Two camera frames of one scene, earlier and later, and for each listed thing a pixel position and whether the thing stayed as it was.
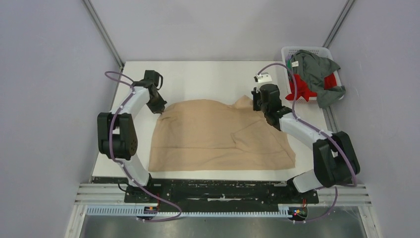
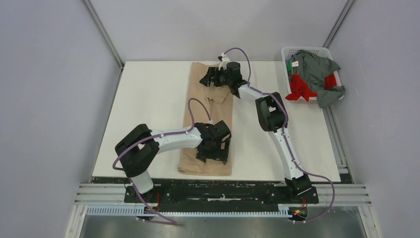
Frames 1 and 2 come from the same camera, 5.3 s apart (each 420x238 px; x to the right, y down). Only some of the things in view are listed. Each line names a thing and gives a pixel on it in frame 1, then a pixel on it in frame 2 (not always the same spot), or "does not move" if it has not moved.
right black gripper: [256, 93] to [207, 79]
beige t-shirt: [203, 135] to [205, 104]
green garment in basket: [289, 64] does not move
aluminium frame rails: [91, 194] does not move
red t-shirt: [303, 90] does not move
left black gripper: [156, 109] to [224, 153]
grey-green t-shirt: [312, 69] does not move
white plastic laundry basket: [319, 51] does not move
